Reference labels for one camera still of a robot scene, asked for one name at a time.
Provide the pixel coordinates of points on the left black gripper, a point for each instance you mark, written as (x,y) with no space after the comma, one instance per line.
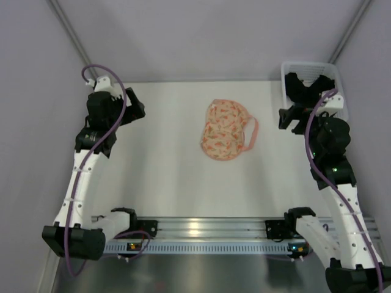
(131,107)

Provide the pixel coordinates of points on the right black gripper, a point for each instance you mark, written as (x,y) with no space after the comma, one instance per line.
(293,114)

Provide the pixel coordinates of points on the black bra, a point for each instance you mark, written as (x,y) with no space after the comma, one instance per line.
(306,96)

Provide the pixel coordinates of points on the peach floral mesh laundry bag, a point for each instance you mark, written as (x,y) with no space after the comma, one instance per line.
(229,130)

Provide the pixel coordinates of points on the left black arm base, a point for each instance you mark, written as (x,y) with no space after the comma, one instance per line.
(148,226)

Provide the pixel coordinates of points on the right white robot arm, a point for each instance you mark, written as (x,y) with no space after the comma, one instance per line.
(351,261)

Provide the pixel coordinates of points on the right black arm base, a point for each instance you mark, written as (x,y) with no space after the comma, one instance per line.
(279,230)

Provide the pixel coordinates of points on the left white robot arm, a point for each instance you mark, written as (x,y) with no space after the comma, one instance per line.
(73,232)

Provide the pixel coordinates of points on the white plastic basket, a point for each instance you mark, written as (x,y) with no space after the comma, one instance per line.
(308,73)

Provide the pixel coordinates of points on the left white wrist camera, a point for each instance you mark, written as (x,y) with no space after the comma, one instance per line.
(103,84)

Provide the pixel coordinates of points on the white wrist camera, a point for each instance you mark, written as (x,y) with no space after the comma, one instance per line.
(331,105)
(103,84)

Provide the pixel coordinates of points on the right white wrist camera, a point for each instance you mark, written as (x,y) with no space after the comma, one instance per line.
(331,105)

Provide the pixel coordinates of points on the aluminium mounting rail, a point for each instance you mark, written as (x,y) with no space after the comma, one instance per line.
(210,229)

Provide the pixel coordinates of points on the left aluminium frame post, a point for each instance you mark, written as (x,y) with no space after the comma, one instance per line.
(65,23)

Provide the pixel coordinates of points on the aluminium frame post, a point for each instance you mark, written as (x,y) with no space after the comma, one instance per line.
(358,15)
(65,23)

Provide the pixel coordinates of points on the right aluminium frame post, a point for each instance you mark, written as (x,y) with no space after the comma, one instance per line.
(358,15)

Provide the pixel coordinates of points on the white slotted cable duct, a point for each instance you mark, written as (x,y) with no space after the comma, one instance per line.
(252,247)

